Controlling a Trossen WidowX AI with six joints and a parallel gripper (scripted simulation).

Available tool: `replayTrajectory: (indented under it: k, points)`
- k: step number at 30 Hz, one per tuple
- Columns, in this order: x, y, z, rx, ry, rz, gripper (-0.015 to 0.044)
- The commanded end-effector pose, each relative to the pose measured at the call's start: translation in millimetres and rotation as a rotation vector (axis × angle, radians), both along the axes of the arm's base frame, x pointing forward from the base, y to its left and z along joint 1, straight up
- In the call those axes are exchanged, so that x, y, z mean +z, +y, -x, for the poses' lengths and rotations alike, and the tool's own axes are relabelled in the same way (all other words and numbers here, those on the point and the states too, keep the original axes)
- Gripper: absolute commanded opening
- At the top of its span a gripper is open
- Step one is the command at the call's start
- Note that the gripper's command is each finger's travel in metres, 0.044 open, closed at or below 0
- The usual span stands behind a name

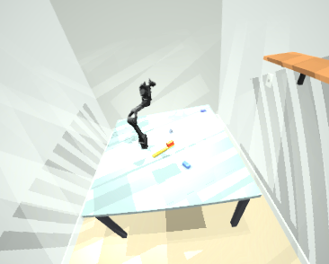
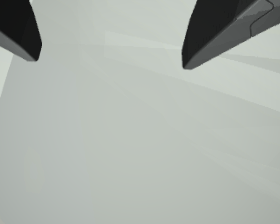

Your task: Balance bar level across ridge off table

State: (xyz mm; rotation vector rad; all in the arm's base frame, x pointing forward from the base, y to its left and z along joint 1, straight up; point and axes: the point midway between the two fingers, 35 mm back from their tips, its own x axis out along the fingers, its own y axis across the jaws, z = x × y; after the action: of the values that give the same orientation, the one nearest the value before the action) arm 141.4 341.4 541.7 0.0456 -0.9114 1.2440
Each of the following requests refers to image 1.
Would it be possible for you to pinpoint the yellow bar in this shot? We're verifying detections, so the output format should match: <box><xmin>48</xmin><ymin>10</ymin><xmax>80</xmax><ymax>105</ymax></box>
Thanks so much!
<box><xmin>152</xmin><ymin>140</ymin><xmax>174</xmax><ymax>158</ymax></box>

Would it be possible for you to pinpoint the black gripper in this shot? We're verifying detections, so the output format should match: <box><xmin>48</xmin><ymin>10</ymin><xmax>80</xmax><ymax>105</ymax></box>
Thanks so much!
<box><xmin>146</xmin><ymin>78</ymin><xmax>156</xmax><ymax>92</ymax></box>

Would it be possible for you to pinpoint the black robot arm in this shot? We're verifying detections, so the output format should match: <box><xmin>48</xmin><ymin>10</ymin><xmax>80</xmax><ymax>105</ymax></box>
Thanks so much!
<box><xmin>127</xmin><ymin>84</ymin><xmax>153</xmax><ymax>150</ymax></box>

